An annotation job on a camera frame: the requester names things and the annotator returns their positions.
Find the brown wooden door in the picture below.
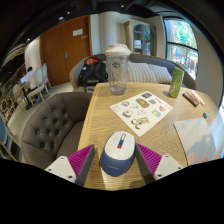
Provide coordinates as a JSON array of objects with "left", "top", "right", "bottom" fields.
[{"left": 39, "top": 14, "right": 93, "bottom": 88}]

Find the person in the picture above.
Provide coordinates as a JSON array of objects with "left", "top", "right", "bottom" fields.
[{"left": 23, "top": 66, "right": 36, "bottom": 88}]

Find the white sticker sheet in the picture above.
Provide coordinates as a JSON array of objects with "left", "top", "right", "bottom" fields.
[{"left": 109, "top": 90, "right": 174, "bottom": 138}]

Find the grey tufted armchair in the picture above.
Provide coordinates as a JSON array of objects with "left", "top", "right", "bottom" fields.
[{"left": 20, "top": 91, "right": 94, "bottom": 169}]

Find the black and orange backpack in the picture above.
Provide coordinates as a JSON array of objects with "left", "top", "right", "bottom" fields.
[{"left": 78, "top": 56, "right": 109, "bottom": 88}]

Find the group of white chairs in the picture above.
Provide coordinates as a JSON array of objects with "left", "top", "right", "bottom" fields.
[{"left": 26, "top": 62, "right": 52, "bottom": 104}]

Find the white tube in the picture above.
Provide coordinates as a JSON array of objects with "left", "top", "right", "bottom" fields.
[{"left": 190, "top": 89, "right": 206, "bottom": 107}]

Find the black and red flat box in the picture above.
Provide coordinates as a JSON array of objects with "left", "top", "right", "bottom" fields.
[{"left": 181, "top": 91, "right": 200, "bottom": 108}]

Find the white door sign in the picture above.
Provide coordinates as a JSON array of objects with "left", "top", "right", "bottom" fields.
[{"left": 72, "top": 28, "right": 84, "bottom": 37}]

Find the clear shaker bottle white lid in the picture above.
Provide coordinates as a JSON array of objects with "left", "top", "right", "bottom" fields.
[{"left": 104, "top": 43, "right": 133, "bottom": 96}]

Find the group of blue chairs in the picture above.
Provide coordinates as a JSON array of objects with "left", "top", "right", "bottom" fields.
[{"left": 0, "top": 83, "right": 22, "bottom": 162}]

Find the white and blue computer mouse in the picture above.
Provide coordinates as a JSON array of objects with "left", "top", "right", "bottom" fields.
[{"left": 99, "top": 130, "right": 137, "bottom": 178}]

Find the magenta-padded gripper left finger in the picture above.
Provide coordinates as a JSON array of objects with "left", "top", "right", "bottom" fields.
[{"left": 44, "top": 143, "right": 96, "bottom": 188}]

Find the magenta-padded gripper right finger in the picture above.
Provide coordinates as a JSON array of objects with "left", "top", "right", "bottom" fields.
[{"left": 134, "top": 143, "right": 185, "bottom": 185}]

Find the grey curved sofa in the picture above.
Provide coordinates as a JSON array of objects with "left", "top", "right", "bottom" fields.
[{"left": 68, "top": 53, "right": 198, "bottom": 94}]

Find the green drink can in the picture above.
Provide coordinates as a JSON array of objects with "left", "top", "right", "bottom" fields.
[{"left": 168, "top": 66, "right": 185, "bottom": 99}]

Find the striped beige cushion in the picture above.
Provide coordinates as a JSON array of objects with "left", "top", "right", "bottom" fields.
[
  {"left": 126, "top": 60, "right": 158, "bottom": 84},
  {"left": 148, "top": 63, "right": 173, "bottom": 84}
]

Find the wooden glass-door cabinet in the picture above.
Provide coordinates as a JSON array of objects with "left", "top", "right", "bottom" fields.
[{"left": 124, "top": 19, "right": 156, "bottom": 56}]

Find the black-framed arched window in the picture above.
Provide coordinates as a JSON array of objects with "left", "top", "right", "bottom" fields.
[{"left": 163, "top": 18, "right": 200, "bottom": 81}]

